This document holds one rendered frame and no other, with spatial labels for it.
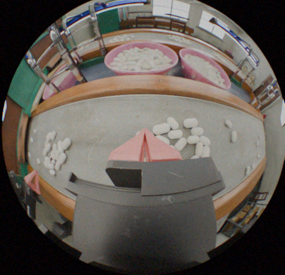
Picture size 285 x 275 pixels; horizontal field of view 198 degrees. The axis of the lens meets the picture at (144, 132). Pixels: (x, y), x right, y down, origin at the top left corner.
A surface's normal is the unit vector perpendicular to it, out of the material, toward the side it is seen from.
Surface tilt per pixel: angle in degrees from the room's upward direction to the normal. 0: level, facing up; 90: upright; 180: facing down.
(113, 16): 90
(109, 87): 0
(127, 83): 0
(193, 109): 0
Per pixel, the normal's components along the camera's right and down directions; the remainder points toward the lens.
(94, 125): 0.00, -0.22
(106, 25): -0.05, 0.97
